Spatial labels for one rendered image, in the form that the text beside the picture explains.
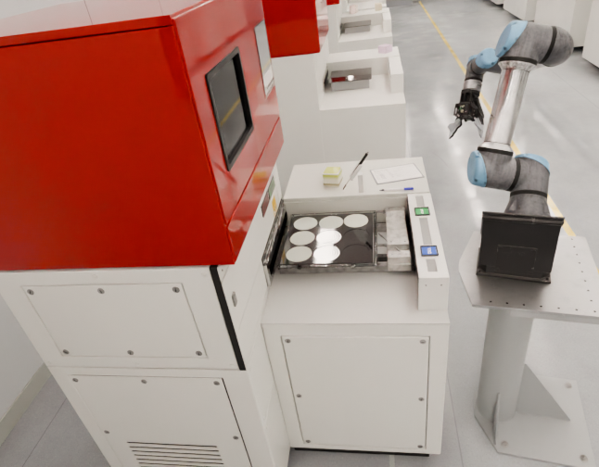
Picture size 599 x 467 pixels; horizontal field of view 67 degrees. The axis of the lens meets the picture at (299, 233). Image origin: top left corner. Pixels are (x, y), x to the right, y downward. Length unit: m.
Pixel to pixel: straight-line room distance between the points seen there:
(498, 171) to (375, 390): 0.89
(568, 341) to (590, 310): 1.08
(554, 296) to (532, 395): 0.69
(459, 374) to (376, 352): 0.91
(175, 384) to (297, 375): 0.45
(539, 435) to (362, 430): 0.78
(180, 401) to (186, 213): 0.76
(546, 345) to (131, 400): 2.00
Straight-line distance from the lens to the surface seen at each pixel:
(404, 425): 1.97
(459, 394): 2.42
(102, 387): 1.77
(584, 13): 8.04
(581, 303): 1.72
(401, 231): 1.86
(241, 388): 1.55
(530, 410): 2.37
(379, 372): 1.72
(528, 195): 1.68
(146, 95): 1.04
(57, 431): 2.77
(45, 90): 1.15
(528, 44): 1.70
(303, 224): 1.91
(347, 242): 1.77
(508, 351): 1.99
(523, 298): 1.69
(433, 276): 1.51
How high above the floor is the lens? 1.91
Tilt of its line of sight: 33 degrees down
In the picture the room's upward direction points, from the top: 9 degrees counter-clockwise
